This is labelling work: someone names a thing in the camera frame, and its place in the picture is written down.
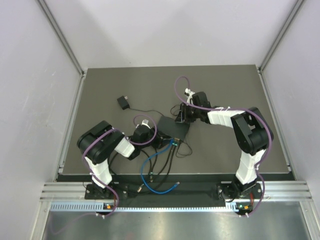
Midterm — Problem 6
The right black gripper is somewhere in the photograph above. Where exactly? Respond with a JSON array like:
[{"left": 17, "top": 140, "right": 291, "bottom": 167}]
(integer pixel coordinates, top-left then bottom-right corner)
[{"left": 175, "top": 103, "right": 201, "bottom": 124}]

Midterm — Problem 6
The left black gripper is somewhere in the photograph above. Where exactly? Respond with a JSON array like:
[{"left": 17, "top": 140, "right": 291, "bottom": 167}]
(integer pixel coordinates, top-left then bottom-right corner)
[{"left": 139, "top": 125, "right": 173, "bottom": 149}]

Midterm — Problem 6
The black network switch box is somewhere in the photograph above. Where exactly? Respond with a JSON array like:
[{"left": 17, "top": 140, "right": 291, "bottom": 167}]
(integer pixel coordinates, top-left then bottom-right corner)
[{"left": 157, "top": 116, "right": 190, "bottom": 141}]

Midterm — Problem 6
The blue ethernet cable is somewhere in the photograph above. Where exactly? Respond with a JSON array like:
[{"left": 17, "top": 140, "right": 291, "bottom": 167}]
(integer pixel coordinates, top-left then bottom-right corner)
[{"left": 140, "top": 141, "right": 181, "bottom": 195}]

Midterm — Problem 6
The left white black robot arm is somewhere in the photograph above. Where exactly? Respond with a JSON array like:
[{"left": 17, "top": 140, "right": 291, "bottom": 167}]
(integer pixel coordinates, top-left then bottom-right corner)
[{"left": 77, "top": 119, "right": 172, "bottom": 199}]

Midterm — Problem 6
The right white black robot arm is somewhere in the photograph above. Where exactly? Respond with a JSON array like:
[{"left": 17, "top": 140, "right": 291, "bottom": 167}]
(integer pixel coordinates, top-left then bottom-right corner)
[{"left": 175, "top": 103, "right": 274, "bottom": 198}]

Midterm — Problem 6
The black power adapter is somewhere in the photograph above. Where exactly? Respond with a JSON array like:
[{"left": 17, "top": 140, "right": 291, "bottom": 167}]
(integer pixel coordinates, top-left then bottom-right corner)
[{"left": 117, "top": 96, "right": 130, "bottom": 110}]

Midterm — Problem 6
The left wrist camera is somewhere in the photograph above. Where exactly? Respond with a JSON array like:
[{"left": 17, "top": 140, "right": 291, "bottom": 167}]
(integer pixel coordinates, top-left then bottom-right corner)
[{"left": 130, "top": 119, "right": 154, "bottom": 145}]

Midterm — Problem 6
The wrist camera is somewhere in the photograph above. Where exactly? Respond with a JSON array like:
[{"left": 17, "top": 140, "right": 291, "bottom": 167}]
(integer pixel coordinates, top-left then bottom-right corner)
[
  {"left": 130, "top": 119, "right": 154, "bottom": 145},
  {"left": 192, "top": 91, "right": 211, "bottom": 108}
]

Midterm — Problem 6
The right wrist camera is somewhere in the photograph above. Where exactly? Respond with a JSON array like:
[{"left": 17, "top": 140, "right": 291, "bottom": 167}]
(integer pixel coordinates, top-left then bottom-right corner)
[{"left": 192, "top": 91, "right": 211, "bottom": 108}]

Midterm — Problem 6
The thin black power cord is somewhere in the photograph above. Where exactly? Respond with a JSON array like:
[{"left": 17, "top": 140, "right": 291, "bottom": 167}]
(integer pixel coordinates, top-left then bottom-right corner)
[{"left": 128, "top": 104, "right": 193, "bottom": 159}]

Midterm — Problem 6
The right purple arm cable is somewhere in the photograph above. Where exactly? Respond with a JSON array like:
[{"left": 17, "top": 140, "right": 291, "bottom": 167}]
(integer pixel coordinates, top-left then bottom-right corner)
[{"left": 174, "top": 76, "right": 274, "bottom": 218}]

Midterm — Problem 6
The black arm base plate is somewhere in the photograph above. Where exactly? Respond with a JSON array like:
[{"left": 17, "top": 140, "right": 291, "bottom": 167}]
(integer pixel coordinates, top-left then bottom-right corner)
[{"left": 84, "top": 181, "right": 265, "bottom": 201}]

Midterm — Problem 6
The grey slotted cable duct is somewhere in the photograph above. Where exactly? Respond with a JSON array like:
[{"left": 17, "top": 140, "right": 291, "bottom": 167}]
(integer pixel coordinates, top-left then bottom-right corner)
[{"left": 50, "top": 202, "right": 249, "bottom": 213}]

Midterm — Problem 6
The front aluminium frame rail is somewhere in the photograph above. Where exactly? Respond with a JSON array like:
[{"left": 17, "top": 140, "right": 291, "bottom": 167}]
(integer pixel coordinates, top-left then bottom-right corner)
[{"left": 40, "top": 181, "right": 312, "bottom": 202}]

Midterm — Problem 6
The right aluminium frame post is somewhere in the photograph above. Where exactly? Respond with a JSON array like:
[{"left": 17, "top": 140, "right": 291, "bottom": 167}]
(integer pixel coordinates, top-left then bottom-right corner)
[{"left": 257, "top": 0, "right": 306, "bottom": 75}]

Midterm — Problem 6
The aluminium frame post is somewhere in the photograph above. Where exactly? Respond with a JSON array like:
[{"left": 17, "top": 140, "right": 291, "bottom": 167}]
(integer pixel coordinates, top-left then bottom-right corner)
[
  {"left": 257, "top": 0, "right": 306, "bottom": 75},
  {"left": 36, "top": 0, "right": 85, "bottom": 77}
]

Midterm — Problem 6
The left aluminium frame post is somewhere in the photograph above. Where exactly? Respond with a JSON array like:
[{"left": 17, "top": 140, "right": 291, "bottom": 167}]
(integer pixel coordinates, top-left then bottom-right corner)
[{"left": 36, "top": 0, "right": 85, "bottom": 77}]

